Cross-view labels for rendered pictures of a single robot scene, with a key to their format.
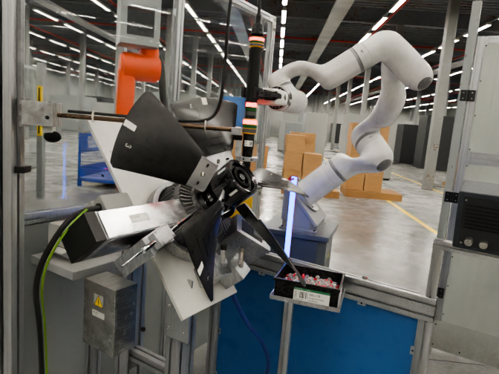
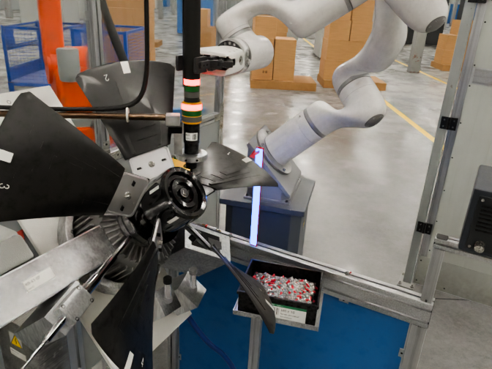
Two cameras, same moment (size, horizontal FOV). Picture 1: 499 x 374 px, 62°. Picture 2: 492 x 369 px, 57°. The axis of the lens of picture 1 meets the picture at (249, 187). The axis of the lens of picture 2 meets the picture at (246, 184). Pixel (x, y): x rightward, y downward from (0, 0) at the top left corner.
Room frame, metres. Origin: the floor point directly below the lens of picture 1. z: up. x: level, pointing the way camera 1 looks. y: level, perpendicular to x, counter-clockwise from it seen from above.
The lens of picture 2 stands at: (0.33, -0.04, 1.61)
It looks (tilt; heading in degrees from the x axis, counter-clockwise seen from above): 23 degrees down; 356
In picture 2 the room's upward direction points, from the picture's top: 3 degrees clockwise
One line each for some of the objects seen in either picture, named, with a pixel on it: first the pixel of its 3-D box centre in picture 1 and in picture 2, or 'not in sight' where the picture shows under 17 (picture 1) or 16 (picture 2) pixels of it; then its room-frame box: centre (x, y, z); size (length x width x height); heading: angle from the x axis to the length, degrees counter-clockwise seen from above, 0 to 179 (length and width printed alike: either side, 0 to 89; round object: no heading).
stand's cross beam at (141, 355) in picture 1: (153, 361); not in sight; (1.30, 0.27, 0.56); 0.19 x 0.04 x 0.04; 58
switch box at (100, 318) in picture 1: (109, 312); (34, 346); (1.28, 0.42, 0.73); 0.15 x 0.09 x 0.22; 58
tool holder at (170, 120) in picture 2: (244, 144); (187, 136); (1.29, 0.02, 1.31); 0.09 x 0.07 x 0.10; 93
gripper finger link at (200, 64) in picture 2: (263, 93); (209, 64); (1.29, -0.02, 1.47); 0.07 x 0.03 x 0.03; 148
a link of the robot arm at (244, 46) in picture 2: (279, 98); (233, 56); (1.44, -0.08, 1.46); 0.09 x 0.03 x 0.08; 58
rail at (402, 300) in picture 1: (310, 274); (282, 263); (1.55, -0.26, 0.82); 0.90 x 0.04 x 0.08; 58
